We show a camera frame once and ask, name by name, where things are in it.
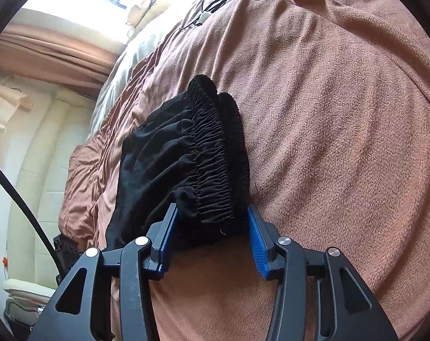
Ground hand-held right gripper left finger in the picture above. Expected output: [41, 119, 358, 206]
[28, 202, 180, 341]

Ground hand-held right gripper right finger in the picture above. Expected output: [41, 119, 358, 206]
[247, 204, 400, 341]

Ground black pants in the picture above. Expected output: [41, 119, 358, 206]
[105, 74, 251, 256]

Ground white bedside table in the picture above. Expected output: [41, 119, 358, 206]
[2, 277, 55, 309]

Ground cream padded headboard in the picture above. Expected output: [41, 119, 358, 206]
[9, 89, 95, 285]

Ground brown blanket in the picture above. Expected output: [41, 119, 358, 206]
[59, 0, 430, 341]

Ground beige hanging cloth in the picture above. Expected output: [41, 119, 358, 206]
[0, 82, 34, 132]

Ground light grey duvet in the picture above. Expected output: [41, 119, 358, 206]
[87, 0, 237, 139]

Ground pink curtain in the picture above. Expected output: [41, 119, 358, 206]
[0, 25, 119, 96]

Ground beige printed pillow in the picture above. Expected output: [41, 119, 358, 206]
[126, 0, 215, 36]

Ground thick black cable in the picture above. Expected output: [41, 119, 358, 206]
[0, 158, 64, 285]

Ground thin black cable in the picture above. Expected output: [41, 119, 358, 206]
[179, 0, 269, 31]

